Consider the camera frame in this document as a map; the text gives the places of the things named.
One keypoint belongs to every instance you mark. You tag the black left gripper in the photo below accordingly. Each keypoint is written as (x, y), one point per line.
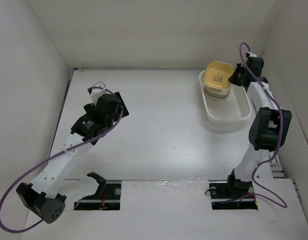
(90, 107)

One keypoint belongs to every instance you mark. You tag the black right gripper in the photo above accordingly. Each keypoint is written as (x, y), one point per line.
(232, 77)

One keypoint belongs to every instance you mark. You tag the yellow panda plate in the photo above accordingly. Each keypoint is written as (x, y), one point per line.
(217, 75)

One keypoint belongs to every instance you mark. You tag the cream panda plate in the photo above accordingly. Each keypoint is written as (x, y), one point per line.
(216, 93)

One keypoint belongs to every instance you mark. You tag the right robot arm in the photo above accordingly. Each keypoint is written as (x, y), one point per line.
(268, 131)

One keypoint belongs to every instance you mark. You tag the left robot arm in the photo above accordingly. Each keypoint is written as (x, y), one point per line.
(41, 196)

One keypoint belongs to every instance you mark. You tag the white perforated plastic bin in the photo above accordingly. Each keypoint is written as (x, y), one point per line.
(231, 110)

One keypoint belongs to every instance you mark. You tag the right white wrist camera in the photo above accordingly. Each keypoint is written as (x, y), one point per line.
(250, 55)

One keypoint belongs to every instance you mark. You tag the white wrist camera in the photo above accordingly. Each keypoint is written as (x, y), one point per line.
(250, 55)
(96, 91)

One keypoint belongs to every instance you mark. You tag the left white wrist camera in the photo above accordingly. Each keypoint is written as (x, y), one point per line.
(96, 91)

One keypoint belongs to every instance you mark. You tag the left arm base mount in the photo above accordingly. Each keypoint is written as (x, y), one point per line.
(108, 200)

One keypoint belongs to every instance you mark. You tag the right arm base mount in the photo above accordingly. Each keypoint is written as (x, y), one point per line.
(231, 196)

